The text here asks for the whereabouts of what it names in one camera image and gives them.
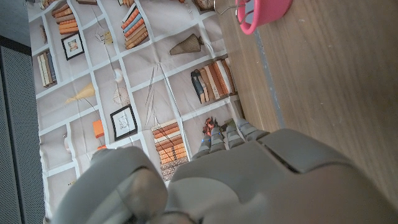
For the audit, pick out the grey perforated panel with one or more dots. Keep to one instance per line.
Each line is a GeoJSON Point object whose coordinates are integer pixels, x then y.
{"type": "Point", "coordinates": [18, 140]}

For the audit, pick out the printed bookshelf backdrop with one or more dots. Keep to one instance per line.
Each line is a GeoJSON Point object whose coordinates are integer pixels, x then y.
{"type": "Point", "coordinates": [140, 62]}

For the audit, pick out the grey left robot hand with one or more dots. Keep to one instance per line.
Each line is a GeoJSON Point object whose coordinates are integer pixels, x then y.
{"type": "Point", "coordinates": [236, 186]}

